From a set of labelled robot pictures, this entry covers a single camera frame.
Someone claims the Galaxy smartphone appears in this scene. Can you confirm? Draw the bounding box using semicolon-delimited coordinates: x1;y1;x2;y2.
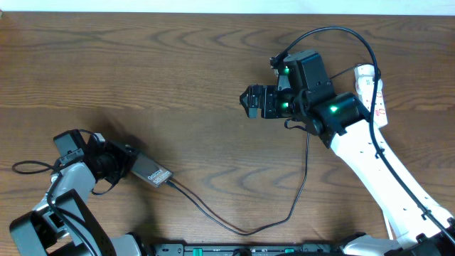
130;153;173;188

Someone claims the black charger cable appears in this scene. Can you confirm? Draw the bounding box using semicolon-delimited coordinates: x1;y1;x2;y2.
165;63;360;237

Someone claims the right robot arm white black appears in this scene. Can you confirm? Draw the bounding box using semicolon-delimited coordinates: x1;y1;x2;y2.
240;50;454;255

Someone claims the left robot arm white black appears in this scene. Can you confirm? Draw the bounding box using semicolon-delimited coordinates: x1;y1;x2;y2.
9;129;146;255

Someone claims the white power strip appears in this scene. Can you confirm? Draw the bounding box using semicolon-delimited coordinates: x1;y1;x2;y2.
354;64;388;128

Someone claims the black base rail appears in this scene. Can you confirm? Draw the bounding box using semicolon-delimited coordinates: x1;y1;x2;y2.
113;233;346;256

